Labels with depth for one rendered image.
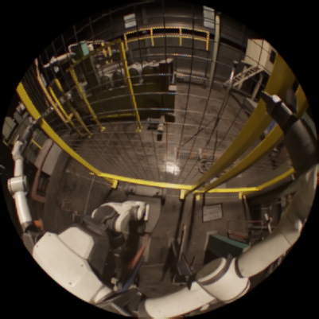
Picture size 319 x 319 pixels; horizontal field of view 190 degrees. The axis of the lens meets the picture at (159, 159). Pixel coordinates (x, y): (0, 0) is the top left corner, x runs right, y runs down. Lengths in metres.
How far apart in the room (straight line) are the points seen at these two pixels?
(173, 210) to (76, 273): 1.35
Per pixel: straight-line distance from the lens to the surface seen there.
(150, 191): 1.29
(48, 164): 3.64
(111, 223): 0.49
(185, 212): 1.48
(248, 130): 0.36
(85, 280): 0.34
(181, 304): 0.30
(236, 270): 0.27
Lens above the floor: 1.45
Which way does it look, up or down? 61 degrees down
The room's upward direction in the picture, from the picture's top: 6 degrees counter-clockwise
